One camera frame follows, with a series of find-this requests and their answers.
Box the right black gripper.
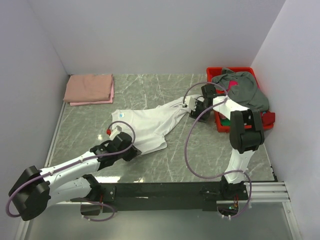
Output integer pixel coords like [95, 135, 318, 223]
[189, 98, 212, 124]

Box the white t shirt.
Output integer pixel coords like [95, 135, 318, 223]
[111, 97, 190, 155]

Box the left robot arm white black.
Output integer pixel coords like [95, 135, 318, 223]
[5, 131, 141, 221]

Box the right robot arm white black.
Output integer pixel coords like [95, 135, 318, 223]
[182, 82, 265, 200]

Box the green t shirt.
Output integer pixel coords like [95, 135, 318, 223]
[220, 118, 231, 127]

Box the folded light pink t shirt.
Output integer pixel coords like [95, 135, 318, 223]
[69, 80, 115, 107]

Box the grey t shirt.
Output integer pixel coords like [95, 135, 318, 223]
[211, 68, 269, 112]

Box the folded salmon t shirt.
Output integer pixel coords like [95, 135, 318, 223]
[63, 74, 113, 103]

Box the red plastic bin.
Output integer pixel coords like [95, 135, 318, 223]
[206, 67, 276, 133]

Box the black base beam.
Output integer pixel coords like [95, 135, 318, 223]
[79, 181, 251, 217]

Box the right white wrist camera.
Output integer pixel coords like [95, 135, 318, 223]
[182, 95, 200, 113]

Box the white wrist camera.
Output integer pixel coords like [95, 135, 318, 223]
[106, 125, 122, 140]
[182, 95, 200, 113]

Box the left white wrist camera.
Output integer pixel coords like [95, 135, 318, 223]
[106, 125, 122, 140]

